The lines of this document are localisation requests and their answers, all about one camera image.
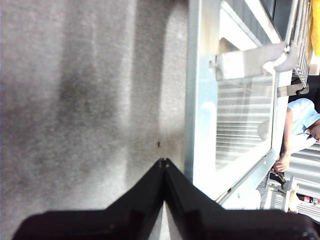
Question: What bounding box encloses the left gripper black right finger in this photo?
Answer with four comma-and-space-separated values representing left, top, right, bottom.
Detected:
164, 157, 320, 240

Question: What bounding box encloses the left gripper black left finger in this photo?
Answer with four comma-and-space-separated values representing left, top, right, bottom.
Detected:
11, 157, 166, 240

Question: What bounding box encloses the glass oven door with handle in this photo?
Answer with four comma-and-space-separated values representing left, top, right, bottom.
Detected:
184, 0, 288, 211

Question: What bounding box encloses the person's hand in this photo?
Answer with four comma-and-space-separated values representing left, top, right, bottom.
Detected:
272, 159, 291, 174

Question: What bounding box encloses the grey metal shelving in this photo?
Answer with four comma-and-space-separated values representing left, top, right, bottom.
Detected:
259, 143, 320, 216

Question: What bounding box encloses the person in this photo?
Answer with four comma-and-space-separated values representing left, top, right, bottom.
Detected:
271, 98, 320, 176

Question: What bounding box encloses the metal wire oven rack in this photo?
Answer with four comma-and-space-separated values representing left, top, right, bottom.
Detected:
284, 0, 313, 88

